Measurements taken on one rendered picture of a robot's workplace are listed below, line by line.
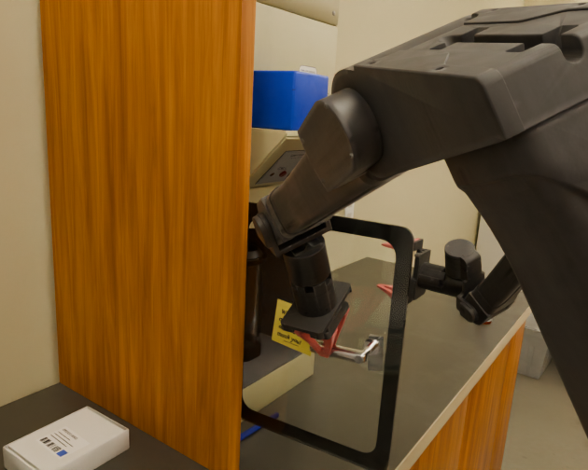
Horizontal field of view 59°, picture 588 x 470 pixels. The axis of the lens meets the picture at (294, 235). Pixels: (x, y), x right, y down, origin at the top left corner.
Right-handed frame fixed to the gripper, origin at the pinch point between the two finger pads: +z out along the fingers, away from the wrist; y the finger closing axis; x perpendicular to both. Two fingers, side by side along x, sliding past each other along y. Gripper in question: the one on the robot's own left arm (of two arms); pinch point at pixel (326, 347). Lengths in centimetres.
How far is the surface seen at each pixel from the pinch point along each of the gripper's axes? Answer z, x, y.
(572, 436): 203, 39, -139
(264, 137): -25.6, -13.9, -16.3
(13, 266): -5, -66, 5
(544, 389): 223, 22, -180
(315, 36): -31, -19, -46
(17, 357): 12, -67, 14
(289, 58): -31, -20, -37
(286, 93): -30.6, -11.7, -21.4
